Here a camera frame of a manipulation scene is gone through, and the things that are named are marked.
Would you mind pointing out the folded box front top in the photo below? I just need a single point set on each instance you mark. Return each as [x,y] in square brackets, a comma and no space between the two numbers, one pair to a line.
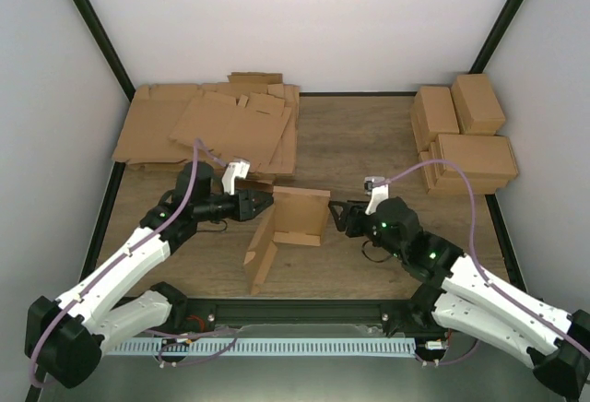
[478,157]

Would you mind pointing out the stack of flat cardboard sheets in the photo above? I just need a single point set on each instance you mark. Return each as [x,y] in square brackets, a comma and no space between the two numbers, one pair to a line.
[252,116]

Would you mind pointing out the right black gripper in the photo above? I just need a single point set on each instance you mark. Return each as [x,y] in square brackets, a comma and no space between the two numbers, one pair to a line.
[354,215]

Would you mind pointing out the right black frame post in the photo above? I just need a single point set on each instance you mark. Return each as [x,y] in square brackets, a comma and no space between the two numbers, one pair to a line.
[501,24]

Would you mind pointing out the folded box back middle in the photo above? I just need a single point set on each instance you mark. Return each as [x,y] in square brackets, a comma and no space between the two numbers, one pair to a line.
[432,113]

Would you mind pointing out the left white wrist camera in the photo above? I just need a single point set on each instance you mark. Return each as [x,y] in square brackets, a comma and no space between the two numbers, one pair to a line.
[237,169]

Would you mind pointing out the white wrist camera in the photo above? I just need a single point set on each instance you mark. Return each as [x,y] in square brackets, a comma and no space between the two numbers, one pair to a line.
[237,169]
[377,189]

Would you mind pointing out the black frame post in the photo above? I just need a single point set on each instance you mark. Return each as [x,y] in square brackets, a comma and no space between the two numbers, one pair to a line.
[501,24]
[100,36]

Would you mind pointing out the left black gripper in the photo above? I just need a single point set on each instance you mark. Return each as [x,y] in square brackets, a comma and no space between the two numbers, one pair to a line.
[245,205]

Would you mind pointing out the cardboard box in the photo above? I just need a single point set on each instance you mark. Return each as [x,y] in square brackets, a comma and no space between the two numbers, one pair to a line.
[298,216]

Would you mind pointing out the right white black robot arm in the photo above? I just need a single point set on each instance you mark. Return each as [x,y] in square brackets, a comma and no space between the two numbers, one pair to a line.
[458,295]

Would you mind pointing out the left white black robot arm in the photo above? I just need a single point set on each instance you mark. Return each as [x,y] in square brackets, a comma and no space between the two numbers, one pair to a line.
[68,336]

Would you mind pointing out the folded box front bottom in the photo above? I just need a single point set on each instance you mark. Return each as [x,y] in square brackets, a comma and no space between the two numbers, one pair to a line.
[439,186]

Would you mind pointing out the folded box back right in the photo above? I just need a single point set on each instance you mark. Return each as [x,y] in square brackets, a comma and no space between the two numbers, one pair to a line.
[476,106]

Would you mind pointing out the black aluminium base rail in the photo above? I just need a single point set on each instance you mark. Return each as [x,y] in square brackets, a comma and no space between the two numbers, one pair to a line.
[392,316]

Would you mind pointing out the left black frame post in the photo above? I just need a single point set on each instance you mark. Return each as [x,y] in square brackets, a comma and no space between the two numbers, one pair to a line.
[100,36]

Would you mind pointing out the light blue slotted cable duct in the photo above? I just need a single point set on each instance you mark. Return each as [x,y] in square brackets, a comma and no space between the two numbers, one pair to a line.
[274,347]

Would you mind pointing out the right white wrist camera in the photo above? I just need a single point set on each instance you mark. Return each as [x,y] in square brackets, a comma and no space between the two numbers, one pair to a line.
[377,189]

